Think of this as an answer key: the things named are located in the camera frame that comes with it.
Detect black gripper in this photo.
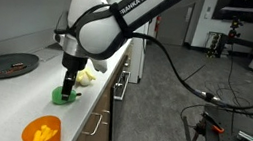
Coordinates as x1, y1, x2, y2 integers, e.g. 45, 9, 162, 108
57, 52, 89, 103

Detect green toy pear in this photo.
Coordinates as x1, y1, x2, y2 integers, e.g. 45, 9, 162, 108
50, 84, 83, 109

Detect orange plastic cup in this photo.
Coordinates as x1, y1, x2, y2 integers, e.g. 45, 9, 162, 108
20, 111, 65, 141

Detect black built-in oven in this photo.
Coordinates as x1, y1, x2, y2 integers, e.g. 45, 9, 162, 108
109, 52, 135, 103

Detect yellow toy fries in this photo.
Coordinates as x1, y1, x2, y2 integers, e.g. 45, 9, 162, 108
31, 122, 59, 141

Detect white refrigerator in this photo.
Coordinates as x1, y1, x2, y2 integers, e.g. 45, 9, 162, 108
124, 20, 152, 86

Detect red fire extinguisher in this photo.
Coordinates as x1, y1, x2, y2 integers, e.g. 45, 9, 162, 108
153, 14, 162, 34

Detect grey door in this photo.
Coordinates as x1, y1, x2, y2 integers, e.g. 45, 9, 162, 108
155, 0, 196, 49

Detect black equipment box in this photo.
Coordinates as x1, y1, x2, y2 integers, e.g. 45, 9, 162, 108
205, 30, 228, 61

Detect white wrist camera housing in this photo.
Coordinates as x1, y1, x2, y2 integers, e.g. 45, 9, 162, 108
90, 57, 110, 75

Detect silver drawer handle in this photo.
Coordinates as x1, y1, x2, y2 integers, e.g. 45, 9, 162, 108
81, 111, 104, 138

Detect silver cabinet door handle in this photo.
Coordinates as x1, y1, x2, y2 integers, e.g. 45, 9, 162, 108
99, 108, 112, 127

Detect silver oven handle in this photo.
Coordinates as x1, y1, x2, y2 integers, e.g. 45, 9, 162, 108
111, 69, 132, 102

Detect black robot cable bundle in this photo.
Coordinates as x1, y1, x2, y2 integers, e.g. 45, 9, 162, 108
46, 0, 253, 117

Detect orange handled clamp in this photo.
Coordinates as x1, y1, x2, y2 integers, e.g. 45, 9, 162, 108
209, 124, 226, 136

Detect black floor cable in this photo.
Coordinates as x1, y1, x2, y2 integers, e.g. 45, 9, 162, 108
201, 49, 253, 116

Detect black bar camera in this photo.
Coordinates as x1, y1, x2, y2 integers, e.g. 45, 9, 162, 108
220, 2, 253, 20

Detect black wall monitor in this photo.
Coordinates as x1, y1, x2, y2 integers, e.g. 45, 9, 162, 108
211, 0, 253, 27

